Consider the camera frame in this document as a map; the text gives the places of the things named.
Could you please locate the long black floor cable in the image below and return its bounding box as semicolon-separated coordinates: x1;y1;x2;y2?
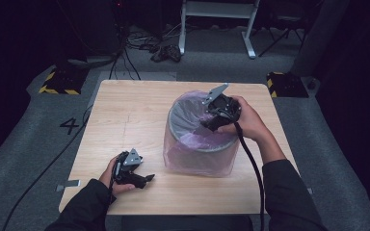
1;104;94;231

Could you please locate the dark bundle on floor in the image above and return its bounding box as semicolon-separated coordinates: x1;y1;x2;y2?
149;43;182;64

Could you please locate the green plastic bin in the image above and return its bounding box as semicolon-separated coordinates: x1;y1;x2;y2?
163;90;241;177

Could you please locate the pink plastic bag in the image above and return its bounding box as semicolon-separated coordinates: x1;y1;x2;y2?
162;90;241;178

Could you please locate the person's right hand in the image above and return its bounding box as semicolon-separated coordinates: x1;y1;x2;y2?
218;95;273;144

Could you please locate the tangle of black cables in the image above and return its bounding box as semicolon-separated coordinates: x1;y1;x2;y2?
109;25;181;81

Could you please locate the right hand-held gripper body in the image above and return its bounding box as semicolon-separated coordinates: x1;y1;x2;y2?
201;83;243;125

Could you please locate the grey tape piece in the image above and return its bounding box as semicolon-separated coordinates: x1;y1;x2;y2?
56;179;82;193

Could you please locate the grey curtain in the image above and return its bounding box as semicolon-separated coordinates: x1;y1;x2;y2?
290;0;351;77

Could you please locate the black equipment stand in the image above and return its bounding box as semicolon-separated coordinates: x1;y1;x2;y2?
56;0;129;70

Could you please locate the black tripod stand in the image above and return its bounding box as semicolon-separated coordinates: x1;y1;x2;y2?
258;13;306;58

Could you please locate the black yellow striped base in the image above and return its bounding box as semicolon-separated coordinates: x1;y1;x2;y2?
38;65;90;96
266;70;310;99

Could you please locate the white desk frame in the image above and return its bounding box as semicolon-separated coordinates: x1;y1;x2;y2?
177;0;261;60

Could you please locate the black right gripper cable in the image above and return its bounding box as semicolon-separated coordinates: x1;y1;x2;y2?
233;120;267;231

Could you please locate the person's left hand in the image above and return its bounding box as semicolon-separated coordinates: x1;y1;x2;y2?
98;156;137;196

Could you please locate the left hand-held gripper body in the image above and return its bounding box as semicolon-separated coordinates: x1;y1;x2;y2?
114;147;144;186

